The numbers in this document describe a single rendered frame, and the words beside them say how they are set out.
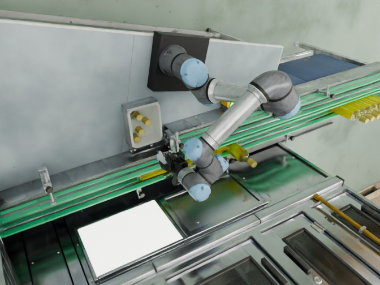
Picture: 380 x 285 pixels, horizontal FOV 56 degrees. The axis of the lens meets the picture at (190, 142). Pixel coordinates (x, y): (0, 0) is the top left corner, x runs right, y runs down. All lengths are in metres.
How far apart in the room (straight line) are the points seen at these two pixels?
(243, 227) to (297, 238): 0.25
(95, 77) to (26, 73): 0.29
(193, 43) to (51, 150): 0.86
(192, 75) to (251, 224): 0.74
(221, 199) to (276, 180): 0.38
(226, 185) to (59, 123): 0.91
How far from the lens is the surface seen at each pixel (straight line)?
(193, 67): 1.57
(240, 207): 1.82
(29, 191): 1.83
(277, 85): 1.34
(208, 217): 1.76
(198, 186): 1.37
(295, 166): 2.20
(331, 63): 3.01
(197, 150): 1.27
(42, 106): 1.73
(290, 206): 1.88
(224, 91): 1.59
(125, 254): 1.64
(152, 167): 1.82
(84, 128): 1.82
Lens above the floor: 2.34
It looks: 49 degrees down
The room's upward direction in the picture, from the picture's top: 132 degrees clockwise
